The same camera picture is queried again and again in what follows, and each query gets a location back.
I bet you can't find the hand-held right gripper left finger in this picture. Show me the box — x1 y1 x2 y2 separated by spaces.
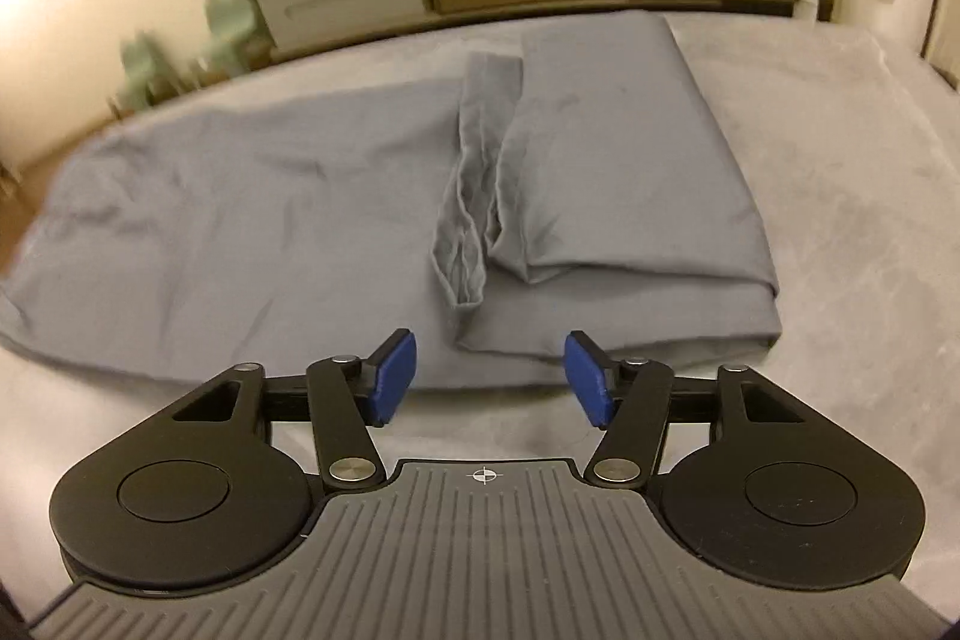
174 329 418 489

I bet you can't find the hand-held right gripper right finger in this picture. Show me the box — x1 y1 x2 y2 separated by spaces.
564 330 800 489

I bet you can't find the green plastic child chair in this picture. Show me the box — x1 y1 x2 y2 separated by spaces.
202 0 265 73
118 31 182 110

